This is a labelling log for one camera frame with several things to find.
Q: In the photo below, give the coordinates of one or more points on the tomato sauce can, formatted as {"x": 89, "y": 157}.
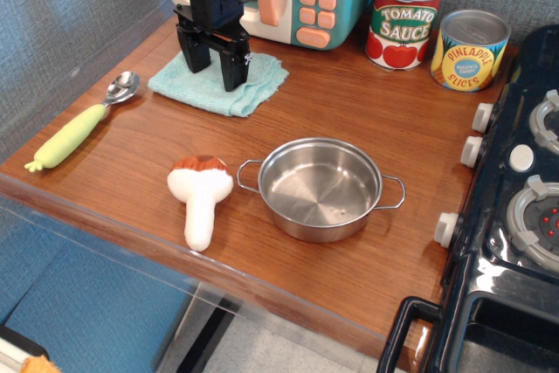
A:
{"x": 399, "y": 32}

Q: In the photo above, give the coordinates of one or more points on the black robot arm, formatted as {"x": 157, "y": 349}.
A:
{"x": 205, "y": 25}

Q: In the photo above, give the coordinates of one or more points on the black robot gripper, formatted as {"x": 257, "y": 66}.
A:
{"x": 205, "y": 25}

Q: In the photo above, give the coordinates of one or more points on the grey stove knob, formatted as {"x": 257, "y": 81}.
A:
{"x": 482, "y": 117}
{"x": 445, "y": 227}
{"x": 470, "y": 151}

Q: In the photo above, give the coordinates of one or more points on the grey stove knob bottom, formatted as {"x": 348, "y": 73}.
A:
{"x": 445, "y": 227}

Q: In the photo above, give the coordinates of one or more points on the pineapple slices can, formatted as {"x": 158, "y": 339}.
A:
{"x": 469, "y": 49}

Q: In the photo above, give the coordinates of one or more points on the spoon with green handle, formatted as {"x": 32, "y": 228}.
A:
{"x": 54, "y": 151}

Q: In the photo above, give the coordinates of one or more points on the grey stove knob middle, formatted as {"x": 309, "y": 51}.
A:
{"x": 470, "y": 151}

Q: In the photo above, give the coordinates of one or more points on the black toy stove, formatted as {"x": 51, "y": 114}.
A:
{"x": 499, "y": 306}

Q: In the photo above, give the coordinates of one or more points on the orange fuzzy object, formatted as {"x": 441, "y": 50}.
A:
{"x": 38, "y": 364}

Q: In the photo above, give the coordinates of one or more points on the grey stove knob top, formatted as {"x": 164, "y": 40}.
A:
{"x": 482, "y": 117}

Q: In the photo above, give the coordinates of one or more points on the light blue cloth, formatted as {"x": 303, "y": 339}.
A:
{"x": 205, "y": 90}

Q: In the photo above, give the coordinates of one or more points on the plush mushroom toy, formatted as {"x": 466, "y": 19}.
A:
{"x": 201, "y": 182}

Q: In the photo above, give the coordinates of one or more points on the steel pot with handles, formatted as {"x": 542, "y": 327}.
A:
{"x": 318, "y": 190}

